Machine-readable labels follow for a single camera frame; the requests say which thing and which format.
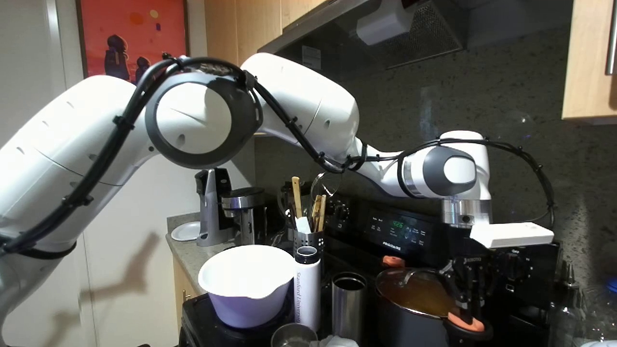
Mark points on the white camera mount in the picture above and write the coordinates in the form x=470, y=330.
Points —
x=505, y=236

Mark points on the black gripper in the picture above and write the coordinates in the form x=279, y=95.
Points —
x=501, y=280

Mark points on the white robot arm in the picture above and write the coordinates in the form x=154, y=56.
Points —
x=75, y=153

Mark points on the steel travel mug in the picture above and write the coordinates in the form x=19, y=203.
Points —
x=347, y=305

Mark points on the red framed painting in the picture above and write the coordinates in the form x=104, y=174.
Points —
x=123, y=37

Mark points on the white black bottle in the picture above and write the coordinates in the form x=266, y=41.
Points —
x=306, y=286

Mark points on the wooden spoon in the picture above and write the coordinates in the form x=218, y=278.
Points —
x=297, y=203

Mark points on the black kitchen stove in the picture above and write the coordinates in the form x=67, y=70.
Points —
x=356, y=236

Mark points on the small white bowl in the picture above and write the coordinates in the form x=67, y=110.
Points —
x=185, y=232

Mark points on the black range hood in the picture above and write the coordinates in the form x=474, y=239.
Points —
x=380, y=33

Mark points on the steel coffee maker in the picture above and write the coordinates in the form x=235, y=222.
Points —
x=227, y=214

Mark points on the large white mixing bowl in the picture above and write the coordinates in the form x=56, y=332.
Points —
x=246, y=284

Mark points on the red handle seal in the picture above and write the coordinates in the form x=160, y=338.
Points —
x=389, y=261
x=466, y=324

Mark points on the small glass jar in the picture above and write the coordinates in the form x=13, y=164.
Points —
x=293, y=336

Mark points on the steel utensil holder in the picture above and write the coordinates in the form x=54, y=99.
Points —
x=304, y=236

